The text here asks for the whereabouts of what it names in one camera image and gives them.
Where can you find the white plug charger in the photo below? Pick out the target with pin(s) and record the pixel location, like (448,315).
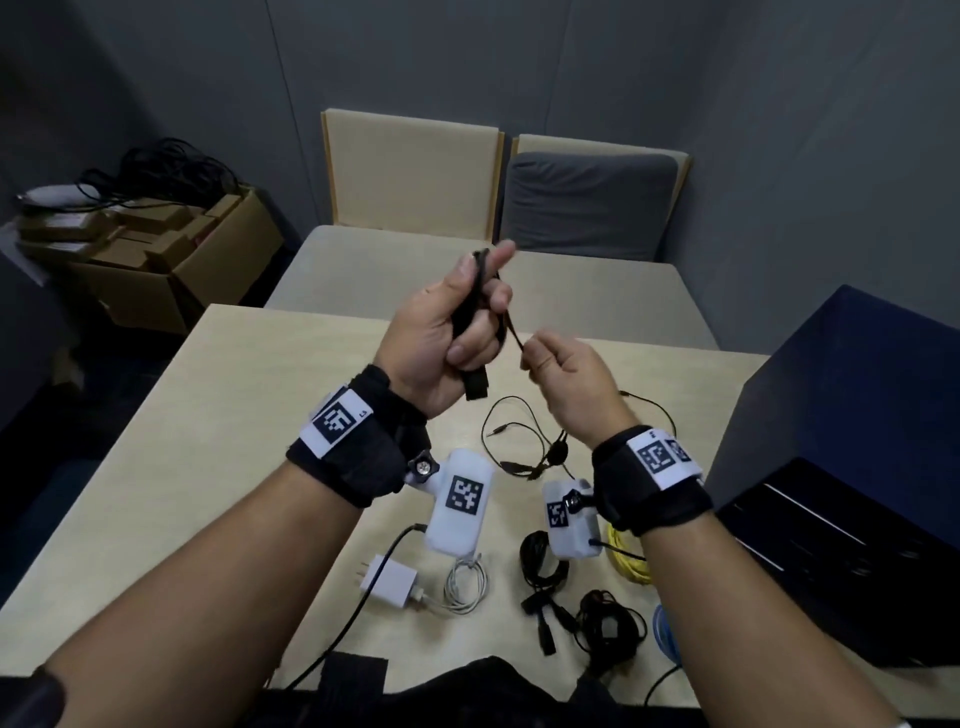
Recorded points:
(391,581)

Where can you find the person's right forearm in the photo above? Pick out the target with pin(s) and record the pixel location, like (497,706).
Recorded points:
(735,630)

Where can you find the pile of small brown cartons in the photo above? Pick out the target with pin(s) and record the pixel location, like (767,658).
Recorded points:
(142,236)

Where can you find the white wrist camera with marker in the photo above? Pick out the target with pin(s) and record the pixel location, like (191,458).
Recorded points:
(568,525)
(461,502)

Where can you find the person's left thumb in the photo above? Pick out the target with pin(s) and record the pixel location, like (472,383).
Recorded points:
(459,281)

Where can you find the person's black clothing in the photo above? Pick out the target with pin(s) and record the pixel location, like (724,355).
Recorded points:
(480,697)

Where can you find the person's left forearm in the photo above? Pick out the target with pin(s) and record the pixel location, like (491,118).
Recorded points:
(217,600)

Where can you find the grey cushion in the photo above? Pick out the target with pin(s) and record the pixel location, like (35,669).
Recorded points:
(589,206)

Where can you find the large cardboard box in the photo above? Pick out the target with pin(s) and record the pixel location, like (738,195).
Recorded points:
(225,262)

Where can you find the beige bench seat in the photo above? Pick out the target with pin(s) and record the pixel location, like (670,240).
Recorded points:
(360,274)

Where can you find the person's right thumb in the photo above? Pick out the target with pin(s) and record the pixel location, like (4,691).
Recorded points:
(541,361)

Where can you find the white oblong device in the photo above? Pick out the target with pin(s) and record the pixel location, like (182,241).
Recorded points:
(56,195)

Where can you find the dark blue storage box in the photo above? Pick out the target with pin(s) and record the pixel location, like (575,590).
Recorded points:
(855,420)

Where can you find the person's left hand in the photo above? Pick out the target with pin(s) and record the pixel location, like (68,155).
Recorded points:
(416,341)

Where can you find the person's right hand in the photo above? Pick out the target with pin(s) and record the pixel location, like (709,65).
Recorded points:
(581,390)

